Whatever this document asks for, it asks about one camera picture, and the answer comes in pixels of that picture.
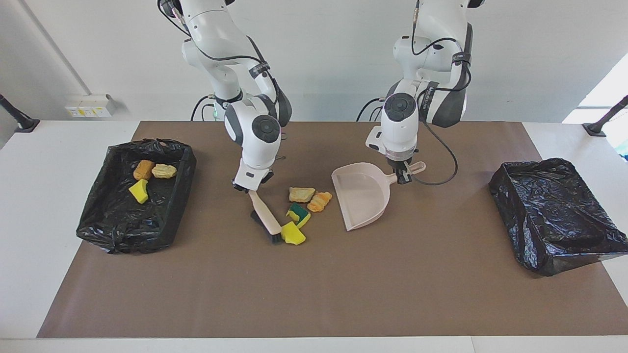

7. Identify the beige crumbly sponge chunk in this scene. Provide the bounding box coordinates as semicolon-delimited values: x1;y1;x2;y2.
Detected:
288;187;316;203

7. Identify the beige brush with black bristles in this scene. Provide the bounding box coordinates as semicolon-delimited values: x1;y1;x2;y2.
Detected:
248;190;284;245

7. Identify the beige plastic dustpan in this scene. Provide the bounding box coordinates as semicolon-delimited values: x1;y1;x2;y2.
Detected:
331;161;427;231

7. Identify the large green and yellow sponge piece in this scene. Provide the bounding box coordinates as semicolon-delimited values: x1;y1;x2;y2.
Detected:
286;203;312;229

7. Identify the orange striped bread piece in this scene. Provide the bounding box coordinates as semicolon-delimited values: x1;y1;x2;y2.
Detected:
307;191;333;213

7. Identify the brown oval bread nugget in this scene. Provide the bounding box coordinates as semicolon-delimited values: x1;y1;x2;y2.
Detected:
133;160;156;181

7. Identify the small green and yellow sponge piece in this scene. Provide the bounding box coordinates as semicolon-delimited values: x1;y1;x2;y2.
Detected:
129;179;150;204

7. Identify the bin with black trash bag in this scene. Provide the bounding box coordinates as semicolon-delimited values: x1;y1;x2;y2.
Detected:
76;138;197;254
489;157;628;277

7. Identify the brown table mat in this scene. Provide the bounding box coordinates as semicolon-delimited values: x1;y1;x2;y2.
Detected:
37;121;628;339

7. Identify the black pole stand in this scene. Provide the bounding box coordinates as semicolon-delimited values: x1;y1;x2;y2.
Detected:
582;95;628;137
0;93;41;133

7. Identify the black base power cable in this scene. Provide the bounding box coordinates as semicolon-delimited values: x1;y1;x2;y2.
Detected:
190;95;216;121
357;97;389;122

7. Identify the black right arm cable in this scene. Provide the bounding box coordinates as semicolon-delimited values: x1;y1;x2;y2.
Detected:
159;0;290;162

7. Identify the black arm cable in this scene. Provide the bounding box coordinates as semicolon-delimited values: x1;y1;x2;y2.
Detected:
159;0;290;162
410;0;474;187

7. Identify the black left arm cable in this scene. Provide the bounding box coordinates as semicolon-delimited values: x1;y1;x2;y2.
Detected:
410;0;474;187

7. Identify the white wall socket box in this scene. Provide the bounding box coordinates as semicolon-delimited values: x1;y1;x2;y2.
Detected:
65;94;116;119

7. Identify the white wall cable conduit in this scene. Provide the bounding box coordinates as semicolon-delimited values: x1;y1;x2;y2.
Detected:
19;0;94;96

